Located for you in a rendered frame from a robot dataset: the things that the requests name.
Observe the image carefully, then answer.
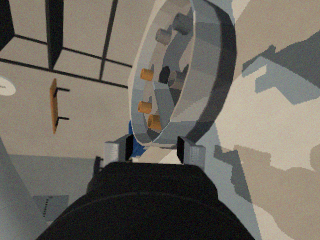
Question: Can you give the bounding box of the blue square tray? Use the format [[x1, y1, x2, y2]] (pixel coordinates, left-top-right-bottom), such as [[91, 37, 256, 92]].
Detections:
[[128, 120, 150, 158]]

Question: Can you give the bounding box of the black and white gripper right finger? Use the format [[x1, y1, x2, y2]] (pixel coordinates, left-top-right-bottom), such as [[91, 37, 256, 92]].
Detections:
[[177, 136, 205, 171]]

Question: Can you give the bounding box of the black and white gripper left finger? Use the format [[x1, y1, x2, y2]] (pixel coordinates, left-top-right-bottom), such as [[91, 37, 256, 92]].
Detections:
[[103, 134, 134, 168]]

